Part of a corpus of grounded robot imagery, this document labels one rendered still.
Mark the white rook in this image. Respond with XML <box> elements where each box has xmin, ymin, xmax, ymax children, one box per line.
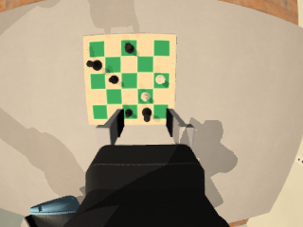
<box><xmin>155</xmin><ymin>75</ymin><xmax>165</xmax><ymax>84</ymax></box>

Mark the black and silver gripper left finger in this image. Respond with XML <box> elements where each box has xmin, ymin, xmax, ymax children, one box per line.
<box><xmin>95</xmin><ymin>109</ymin><xmax>125</xmax><ymax>151</ymax></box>

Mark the green and cream chessboard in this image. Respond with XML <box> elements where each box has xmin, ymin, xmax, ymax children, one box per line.
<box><xmin>83</xmin><ymin>34</ymin><xmax>176</xmax><ymax>125</ymax></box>

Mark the white bishop chess piece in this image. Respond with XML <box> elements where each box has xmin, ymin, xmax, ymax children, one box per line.
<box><xmin>141</xmin><ymin>92</ymin><xmax>150</xmax><ymax>101</ymax></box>

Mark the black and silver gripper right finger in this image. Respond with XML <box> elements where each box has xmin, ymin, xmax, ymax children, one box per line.
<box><xmin>166</xmin><ymin>108</ymin><xmax>194</xmax><ymax>149</ymax></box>

